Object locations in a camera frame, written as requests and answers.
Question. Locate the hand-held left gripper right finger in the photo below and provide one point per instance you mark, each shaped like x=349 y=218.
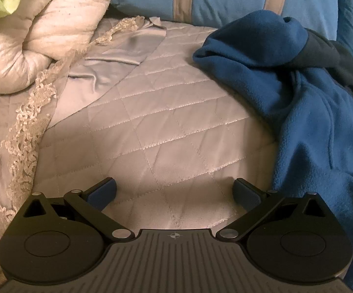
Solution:
x=245 y=197

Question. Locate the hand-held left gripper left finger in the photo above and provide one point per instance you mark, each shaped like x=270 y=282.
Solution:
x=103 y=193

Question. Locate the blue fleece jacket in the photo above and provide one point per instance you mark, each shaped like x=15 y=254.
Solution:
x=311 y=122

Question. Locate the grey quilted bedspread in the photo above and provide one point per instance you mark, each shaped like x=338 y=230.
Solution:
x=164 y=113

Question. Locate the lace-trimmed grey satin sheet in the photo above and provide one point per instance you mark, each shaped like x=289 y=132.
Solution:
x=109 y=48

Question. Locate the beige quilted comforter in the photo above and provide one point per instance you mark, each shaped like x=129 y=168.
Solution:
x=57 y=21

